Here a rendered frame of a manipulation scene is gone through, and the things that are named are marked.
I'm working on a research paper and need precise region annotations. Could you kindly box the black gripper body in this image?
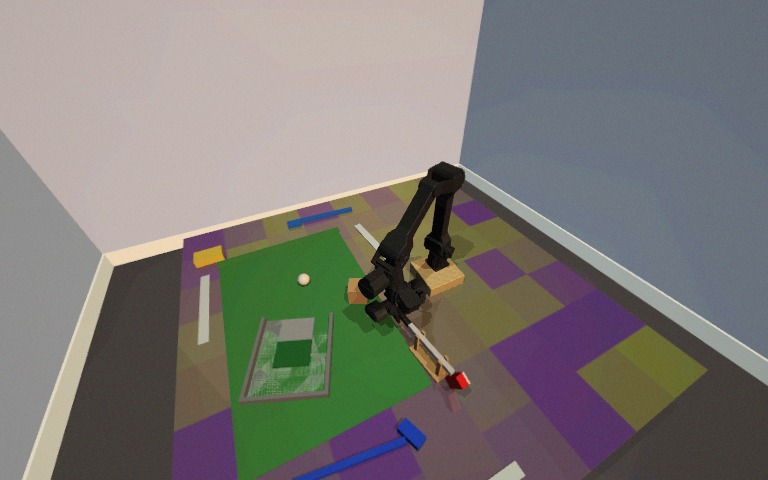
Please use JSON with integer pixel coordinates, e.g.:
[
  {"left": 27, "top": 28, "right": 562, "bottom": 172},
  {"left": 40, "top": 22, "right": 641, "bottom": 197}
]
[{"left": 365, "top": 279, "right": 428, "bottom": 323}]

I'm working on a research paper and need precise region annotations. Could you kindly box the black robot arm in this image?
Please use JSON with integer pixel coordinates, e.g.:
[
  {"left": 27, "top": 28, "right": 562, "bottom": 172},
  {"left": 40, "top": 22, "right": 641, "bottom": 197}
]
[{"left": 358, "top": 161, "right": 465, "bottom": 314}]

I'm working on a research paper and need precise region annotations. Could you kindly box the green putting mat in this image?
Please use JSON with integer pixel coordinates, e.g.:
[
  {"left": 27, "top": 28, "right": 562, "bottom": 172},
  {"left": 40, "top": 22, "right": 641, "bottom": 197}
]
[{"left": 219, "top": 233, "right": 432, "bottom": 480}]

